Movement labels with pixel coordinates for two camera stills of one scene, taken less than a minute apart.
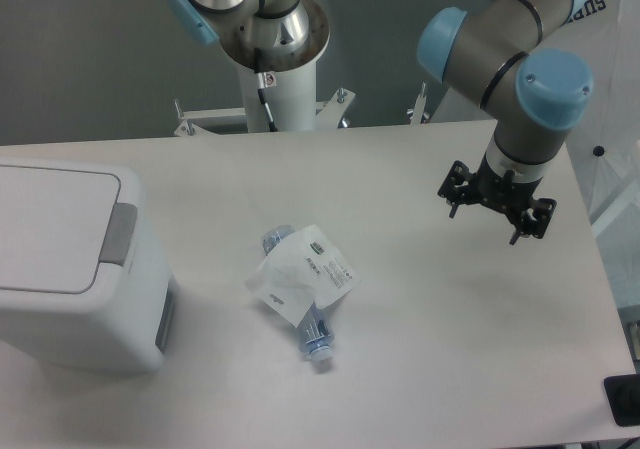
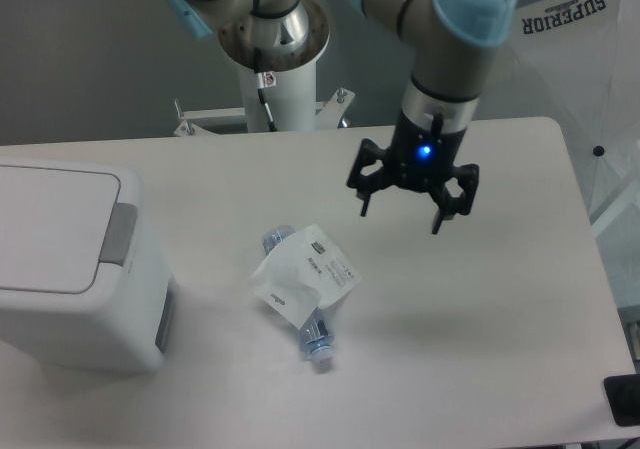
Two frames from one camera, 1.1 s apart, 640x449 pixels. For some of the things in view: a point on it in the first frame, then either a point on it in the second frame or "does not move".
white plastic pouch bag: x=305 y=270 does not move
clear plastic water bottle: x=314 y=330 does not move
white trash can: x=84 y=281 does not move
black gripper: x=509 y=196 to x=421 y=158
